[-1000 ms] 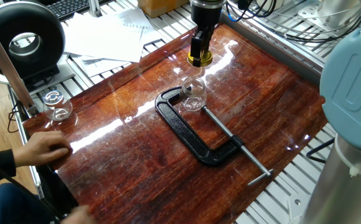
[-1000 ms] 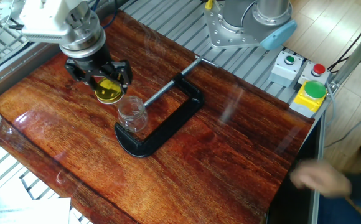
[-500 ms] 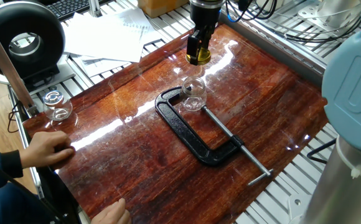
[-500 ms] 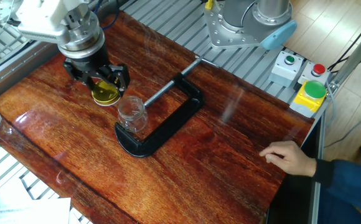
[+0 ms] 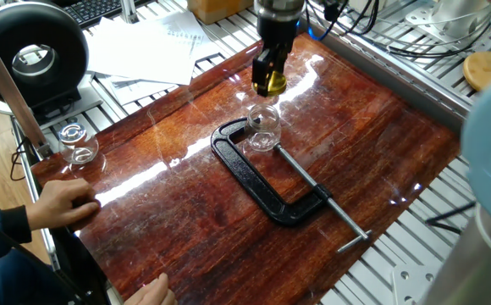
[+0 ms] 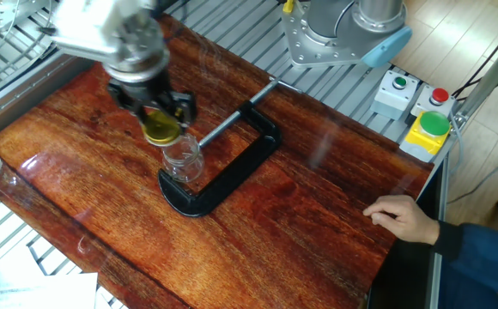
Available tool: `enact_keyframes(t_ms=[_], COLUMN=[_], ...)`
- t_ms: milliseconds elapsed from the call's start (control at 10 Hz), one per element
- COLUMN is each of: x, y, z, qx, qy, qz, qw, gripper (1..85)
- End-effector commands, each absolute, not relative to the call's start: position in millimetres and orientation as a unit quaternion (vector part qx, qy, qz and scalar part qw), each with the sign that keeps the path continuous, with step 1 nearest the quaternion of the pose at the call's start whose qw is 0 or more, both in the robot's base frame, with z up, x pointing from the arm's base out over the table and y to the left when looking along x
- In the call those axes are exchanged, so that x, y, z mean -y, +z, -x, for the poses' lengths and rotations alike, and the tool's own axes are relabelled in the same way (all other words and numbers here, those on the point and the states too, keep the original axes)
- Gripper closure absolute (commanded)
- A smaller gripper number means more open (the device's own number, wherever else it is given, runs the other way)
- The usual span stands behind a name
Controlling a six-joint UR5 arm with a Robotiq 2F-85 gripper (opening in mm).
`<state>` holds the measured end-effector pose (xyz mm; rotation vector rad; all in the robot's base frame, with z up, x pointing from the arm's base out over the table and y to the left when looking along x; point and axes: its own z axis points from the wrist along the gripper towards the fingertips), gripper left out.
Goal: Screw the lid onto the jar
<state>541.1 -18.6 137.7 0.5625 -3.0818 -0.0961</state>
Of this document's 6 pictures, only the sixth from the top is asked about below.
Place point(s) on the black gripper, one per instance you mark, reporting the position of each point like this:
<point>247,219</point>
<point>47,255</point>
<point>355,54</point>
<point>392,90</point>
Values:
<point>143,92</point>

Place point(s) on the yellow metal jar lid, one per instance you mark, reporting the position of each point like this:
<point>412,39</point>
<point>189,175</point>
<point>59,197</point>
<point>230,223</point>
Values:
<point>161,129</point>

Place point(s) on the right forearm blue sleeve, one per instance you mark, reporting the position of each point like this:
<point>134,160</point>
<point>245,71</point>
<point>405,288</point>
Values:
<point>481,257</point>

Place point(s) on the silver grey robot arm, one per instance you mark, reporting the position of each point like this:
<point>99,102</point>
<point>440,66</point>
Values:
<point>330,17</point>

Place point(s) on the person's right hand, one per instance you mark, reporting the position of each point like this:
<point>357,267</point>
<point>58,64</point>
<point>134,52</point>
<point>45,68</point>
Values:
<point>408,221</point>

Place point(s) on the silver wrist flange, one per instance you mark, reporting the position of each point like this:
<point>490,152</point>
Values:
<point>137,56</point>

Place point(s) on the black iron C-clamp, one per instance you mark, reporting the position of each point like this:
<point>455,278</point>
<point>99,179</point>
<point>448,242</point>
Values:
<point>240,169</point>

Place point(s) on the perforated aluminium plate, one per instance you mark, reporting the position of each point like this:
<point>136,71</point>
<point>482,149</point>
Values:
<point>0,10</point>

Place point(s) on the white paper sheets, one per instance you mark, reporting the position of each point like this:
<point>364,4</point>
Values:
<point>60,292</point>

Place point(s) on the grey box small green button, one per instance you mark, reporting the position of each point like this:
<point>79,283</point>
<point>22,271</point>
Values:
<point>392,96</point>

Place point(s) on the yellow box big green button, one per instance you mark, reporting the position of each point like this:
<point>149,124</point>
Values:
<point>425,137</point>

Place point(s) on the grey box red button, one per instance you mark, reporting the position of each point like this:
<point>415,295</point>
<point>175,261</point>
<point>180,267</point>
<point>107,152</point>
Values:
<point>440,95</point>

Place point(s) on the aluminium frame post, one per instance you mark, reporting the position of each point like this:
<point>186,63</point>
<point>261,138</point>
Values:
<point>489,77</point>

